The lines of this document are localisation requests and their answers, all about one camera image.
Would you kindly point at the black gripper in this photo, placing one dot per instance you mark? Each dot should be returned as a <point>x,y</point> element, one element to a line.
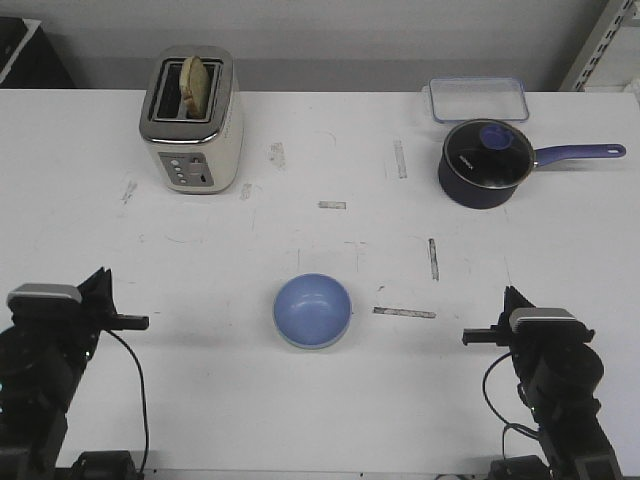
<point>527,343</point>
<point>66,330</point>

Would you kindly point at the blue bowl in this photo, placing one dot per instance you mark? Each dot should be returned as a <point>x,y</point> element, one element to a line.
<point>312,303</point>

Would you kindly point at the green bowl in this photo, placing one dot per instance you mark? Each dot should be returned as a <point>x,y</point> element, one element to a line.
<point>311,342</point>

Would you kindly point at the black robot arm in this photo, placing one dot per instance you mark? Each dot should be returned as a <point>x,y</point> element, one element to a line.
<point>558,373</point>
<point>35,400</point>

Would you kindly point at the dark blue saucepan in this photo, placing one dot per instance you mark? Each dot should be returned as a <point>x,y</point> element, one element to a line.
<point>476,197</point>

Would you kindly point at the glass pot lid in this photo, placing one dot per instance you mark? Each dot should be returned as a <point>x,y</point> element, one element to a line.
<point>489,153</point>

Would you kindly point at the clear plastic food container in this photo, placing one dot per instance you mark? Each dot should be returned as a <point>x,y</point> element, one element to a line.
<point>458,99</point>

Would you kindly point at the cream two-slot toaster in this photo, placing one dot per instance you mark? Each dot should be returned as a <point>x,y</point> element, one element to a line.
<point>194,156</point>

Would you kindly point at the toast slice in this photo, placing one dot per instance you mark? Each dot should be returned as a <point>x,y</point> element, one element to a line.
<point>194,85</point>

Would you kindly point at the black box in corner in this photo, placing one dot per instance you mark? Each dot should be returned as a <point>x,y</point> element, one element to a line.
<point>28,59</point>

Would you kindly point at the grey metal shelf upright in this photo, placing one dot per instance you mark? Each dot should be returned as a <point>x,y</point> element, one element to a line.
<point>608,61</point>

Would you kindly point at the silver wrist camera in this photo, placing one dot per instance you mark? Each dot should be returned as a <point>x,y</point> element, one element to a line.
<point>47,292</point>
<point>533,317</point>

